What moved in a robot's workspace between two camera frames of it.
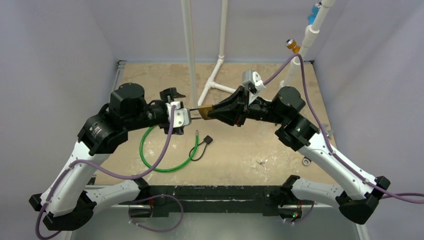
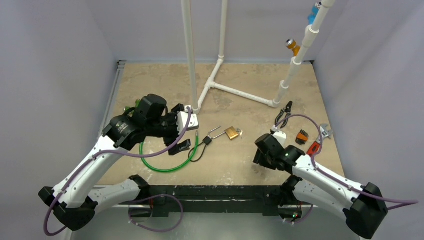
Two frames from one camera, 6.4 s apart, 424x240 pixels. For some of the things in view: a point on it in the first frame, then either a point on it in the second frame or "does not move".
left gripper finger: (168, 95) -> (178, 108)
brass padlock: (204, 110) -> (231, 132)
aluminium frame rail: (120, 66) does not move
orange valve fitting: (291, 44) does not move
